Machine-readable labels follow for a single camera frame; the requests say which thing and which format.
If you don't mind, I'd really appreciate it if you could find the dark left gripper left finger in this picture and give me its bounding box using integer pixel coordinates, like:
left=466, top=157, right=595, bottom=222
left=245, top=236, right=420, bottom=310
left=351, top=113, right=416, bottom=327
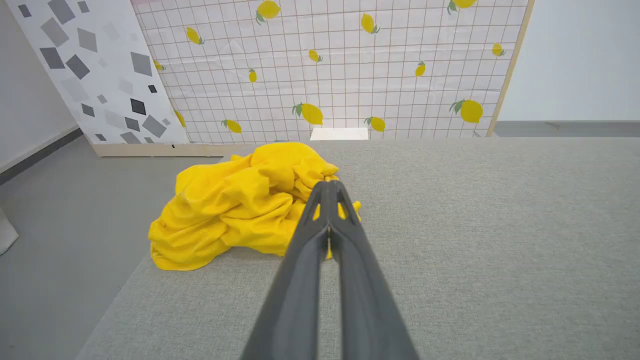
left=240, top=180, right=331, bottom=360

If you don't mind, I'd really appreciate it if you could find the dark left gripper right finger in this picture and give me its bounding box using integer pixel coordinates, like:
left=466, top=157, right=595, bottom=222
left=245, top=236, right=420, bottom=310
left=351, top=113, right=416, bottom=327
left=329, top=180, right=419, bottom=360

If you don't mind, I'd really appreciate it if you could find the yellow cat-face t-shirt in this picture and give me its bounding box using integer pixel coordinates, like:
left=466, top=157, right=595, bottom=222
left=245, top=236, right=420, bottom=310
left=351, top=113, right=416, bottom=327
left=148, top=142, right=362, bottom=272

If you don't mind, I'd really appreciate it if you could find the small white sheet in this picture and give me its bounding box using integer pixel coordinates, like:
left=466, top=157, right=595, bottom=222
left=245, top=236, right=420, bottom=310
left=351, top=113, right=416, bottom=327
left=310, top=127, right=370, bottom=141

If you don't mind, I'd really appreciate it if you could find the light wooden base strip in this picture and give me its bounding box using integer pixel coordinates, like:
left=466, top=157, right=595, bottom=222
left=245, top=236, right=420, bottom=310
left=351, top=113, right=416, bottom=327
left=92, top=143, right=261, bottom=158

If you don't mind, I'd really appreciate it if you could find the lemon print grid board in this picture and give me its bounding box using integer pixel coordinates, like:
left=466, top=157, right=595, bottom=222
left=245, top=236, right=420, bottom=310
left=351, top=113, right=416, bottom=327
left=131, top=0, right=536, bottom=146

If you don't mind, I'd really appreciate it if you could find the white object at floor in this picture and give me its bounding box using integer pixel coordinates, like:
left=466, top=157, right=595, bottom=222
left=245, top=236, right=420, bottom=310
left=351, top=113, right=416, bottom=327
left=0, top=207, right=20, bottom=256

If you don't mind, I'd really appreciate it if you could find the grey terrazzo print board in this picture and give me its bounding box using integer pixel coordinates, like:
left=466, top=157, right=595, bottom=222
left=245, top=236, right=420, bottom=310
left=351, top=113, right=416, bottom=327
left=5, top=0, right=190, bottom=146

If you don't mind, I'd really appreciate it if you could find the dark wall skirting strip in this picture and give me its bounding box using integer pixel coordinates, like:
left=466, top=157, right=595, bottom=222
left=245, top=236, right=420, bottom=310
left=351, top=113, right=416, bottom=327
left=0, top=127, right=84, bottom=187

